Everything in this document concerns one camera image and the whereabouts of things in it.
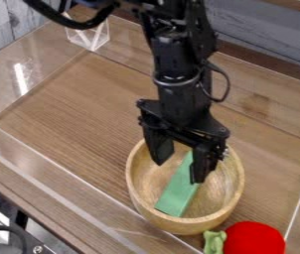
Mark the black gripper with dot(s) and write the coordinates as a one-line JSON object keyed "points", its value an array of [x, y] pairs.
{"points": [[179, 117]]}

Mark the green rectangular block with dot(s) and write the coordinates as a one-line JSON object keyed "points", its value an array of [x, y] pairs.
{"points": [[180, 190]]}

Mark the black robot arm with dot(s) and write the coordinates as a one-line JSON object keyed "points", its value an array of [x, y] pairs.
{"points": [[183, 41]]}

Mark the brown wooden bowl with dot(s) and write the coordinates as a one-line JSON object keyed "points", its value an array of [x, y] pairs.
{"points": [[215, 200]]}

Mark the small green toy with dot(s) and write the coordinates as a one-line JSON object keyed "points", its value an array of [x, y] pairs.
{"points": [[215, 242]]}

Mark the red plush ball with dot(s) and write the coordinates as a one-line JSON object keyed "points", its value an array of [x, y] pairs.
{"points": [[251, 237]]}

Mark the clear acrylic tray wall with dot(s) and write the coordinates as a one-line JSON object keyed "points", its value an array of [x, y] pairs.
{"points": [[85, 216]]}

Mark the clear acrylic corner bracket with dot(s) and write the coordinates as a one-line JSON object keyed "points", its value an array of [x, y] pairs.
{"points": [[91, 39]]}

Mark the black table frame bracket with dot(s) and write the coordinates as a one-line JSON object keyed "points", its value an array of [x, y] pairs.
{"points": [[17, 241]]}

